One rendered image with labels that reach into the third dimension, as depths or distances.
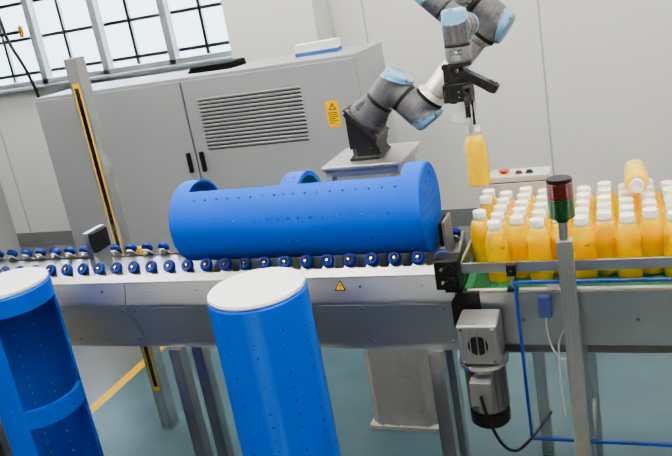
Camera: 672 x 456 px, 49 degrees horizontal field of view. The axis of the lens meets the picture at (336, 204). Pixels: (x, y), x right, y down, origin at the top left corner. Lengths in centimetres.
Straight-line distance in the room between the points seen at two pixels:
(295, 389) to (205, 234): 68
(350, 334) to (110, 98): 267
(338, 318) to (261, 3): 312
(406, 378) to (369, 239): 96
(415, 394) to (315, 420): 102
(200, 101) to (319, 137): 74
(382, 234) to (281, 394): 57
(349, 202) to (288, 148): 195
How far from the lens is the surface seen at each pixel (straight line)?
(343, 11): 529
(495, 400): 219
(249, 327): 200
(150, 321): 282
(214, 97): 432
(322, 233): 232
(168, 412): 360
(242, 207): 243
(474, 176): 227
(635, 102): 508
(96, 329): 301
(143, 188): 475
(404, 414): 320
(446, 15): 221
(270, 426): 214
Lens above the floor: 179
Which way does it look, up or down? 16 degrees down
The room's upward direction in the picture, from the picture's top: 10 degrees counter-clockwise
